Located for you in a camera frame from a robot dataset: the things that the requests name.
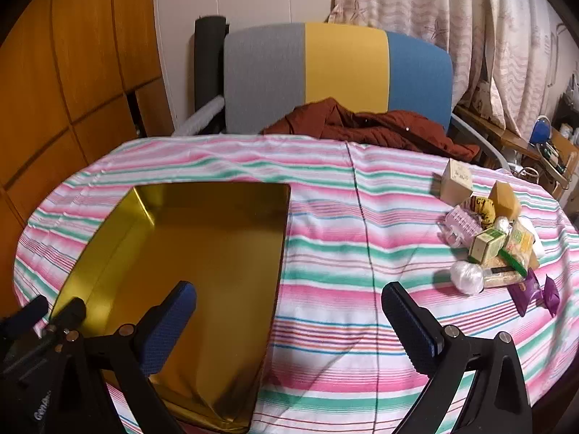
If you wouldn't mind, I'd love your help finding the pink patterned curtain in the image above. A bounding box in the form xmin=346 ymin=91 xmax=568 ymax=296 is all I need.
xmin=328 ymin=0 xmax=557 ymax=136

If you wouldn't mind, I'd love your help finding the striped tablecloth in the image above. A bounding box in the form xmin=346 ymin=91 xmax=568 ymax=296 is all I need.
xmin=13 ymin=135 xmax=579 ymax=434

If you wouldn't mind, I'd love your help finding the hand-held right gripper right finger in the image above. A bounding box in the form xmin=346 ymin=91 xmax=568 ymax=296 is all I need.
xmin=382 ymin=281 xmax=532 ymax=434

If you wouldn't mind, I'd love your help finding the green small box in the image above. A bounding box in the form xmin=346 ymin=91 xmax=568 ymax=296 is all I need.
xmin=468 ymin=227 xmax=506 ymax=265

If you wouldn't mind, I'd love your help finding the yellow spotted cloth item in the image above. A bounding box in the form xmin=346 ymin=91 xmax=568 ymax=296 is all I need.
xmin=466 ymin=196 xmax=496 ymax=229

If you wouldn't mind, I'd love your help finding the brown jacket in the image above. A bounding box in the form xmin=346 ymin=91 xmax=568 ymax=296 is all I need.
xmin=262 ymin=98 xmax=480 ymax=161

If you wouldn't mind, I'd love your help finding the grey yellow blue chair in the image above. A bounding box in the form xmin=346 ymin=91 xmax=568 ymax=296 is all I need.
xmin=174 ymin=22 xmax=514 ymax=173

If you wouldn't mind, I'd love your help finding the wooden wardrobe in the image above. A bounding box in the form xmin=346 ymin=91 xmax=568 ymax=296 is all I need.
xmin=0 ymin=0 xmax=175 ymax=281

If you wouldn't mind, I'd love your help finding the pink hair roller pack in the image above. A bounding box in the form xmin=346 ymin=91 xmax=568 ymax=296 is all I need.
xmin=438 ymin=205 xmax=485 ymax=248

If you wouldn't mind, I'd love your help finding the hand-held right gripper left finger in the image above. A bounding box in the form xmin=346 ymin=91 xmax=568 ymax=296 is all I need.
xmin=84 ymin=280 xmax=197 ymax=434

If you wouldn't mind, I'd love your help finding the yellow green snack packet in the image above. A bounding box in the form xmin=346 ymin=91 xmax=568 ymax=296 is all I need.
xmin=500 ymin=219 xmax=537 ymax=276

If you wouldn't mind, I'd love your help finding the purple snack packet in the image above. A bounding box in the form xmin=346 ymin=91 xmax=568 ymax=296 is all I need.
xmin=543 ymin=275 xmax=562 ymax=317
xmin=507 ymin=269 xmax=544 ymax=317

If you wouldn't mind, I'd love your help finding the black cabinet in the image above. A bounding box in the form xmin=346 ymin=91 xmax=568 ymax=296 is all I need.
xmin=554 ymin=93 xmax=579 ymax=145

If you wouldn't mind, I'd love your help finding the beige small box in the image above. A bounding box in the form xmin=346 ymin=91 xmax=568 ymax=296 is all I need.
xmin=440 ymin=159 xmax=474 ymax=206

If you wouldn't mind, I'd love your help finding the wooden side table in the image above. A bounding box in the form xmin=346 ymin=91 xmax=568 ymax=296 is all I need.
xmin=455 ymin=104 xmax=579 ymax=191

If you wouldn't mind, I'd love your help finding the gold tin box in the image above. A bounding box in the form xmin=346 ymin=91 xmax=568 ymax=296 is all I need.
xmin=47 ymin=183 xmax=291 ymax=434

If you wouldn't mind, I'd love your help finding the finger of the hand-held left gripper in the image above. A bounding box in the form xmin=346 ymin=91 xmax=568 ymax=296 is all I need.
xmin=0 ymin=295 xmax=48 ymax=340
xmin=46 ymin=297 xmax=86 ymax=340

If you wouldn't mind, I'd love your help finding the black rolled mat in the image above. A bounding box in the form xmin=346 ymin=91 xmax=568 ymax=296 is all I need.
xmin=194 ymin=16 xmax=227 ymax=134

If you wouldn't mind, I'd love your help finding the clear cracker packet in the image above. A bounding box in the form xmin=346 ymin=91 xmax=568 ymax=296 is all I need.
xmin=482 ymin=255 xmax=530 ymax=289

